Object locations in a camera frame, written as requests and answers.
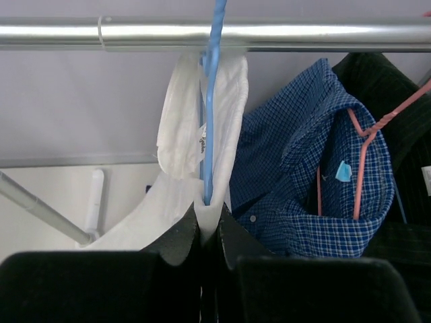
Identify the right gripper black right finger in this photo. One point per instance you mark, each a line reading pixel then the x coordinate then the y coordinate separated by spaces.
pixel 256 286

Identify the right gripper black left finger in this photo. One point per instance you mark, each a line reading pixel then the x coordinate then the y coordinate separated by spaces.
pixel 159 283

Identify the white shirt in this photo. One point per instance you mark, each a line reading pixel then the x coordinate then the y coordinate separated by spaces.
pixel 195 166

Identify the light blue hanger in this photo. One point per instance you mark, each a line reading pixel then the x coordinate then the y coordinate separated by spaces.
pixel 210 117

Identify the blue plaid shirt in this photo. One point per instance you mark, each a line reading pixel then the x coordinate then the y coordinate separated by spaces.
pixel 293 184

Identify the blue hanger right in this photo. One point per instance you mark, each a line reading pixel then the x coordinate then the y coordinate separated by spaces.
pixel 400 204

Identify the pink hanger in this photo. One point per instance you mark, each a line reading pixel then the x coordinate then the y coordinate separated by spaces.
pixel 401 111

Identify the black striped shirt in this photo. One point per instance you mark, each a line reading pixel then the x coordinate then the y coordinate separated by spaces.
pixel 404 237

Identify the white rack foot left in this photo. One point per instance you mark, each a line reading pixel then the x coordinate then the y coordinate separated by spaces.
pixel 96 195

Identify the silver clothes rack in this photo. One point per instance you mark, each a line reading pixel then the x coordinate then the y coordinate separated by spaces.
pixel 411 35

